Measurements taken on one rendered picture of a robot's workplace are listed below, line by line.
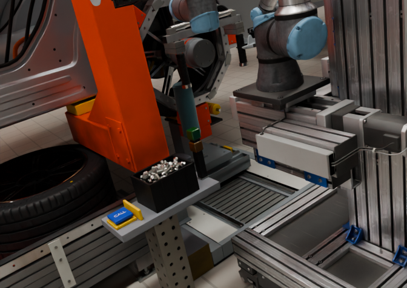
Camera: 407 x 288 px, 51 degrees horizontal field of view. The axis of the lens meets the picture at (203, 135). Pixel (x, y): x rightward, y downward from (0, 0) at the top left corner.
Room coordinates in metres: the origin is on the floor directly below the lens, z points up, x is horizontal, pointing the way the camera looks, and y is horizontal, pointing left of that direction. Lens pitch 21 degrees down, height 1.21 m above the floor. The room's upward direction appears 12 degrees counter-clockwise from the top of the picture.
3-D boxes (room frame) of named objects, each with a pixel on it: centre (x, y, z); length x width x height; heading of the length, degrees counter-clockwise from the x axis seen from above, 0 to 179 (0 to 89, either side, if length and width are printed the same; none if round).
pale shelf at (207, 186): (1.41, 0.20, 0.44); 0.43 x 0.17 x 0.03; 124
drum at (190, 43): (2.03, -0.02, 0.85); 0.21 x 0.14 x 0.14; 34
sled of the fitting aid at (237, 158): (2.26, 0.07, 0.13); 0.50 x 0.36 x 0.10; 124
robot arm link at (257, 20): (1.32, -0.28, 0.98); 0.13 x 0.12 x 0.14; 17
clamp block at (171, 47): (1.83, 0.04, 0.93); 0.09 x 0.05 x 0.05; 34
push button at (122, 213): (1.31, 0.34, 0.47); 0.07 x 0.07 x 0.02; 34
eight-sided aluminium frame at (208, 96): (2.09, 0.02, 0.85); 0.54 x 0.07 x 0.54; 124
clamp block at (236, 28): (2.02, -0.24, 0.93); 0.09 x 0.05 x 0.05; 34
